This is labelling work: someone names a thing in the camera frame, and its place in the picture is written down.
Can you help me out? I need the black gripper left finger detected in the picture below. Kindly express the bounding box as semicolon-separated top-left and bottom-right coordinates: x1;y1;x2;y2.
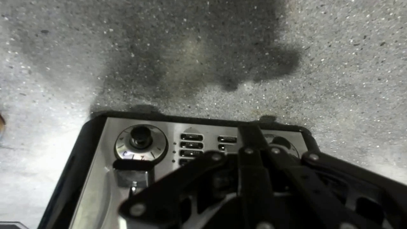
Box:
118;122;261;229

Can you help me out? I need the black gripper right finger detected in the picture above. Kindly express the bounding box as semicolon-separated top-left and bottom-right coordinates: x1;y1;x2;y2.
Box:
253;122;407;229

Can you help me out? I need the silver four-slot toaster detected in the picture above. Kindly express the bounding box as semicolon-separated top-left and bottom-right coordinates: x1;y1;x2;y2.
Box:
37;111;323;229

